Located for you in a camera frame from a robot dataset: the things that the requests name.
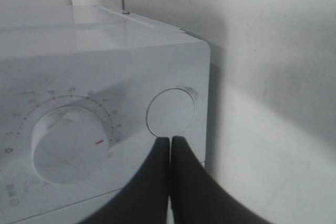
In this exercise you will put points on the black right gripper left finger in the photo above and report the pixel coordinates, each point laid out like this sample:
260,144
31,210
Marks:
145,198

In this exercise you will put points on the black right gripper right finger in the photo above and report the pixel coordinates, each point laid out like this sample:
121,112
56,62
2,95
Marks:
196,197

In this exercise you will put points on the round white door button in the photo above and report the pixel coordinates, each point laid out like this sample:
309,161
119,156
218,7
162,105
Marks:
170,112

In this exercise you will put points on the white microwave knob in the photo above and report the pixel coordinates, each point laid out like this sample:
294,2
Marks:
70,139

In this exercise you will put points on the white microwave oven body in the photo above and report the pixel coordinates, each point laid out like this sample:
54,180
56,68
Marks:
124,61

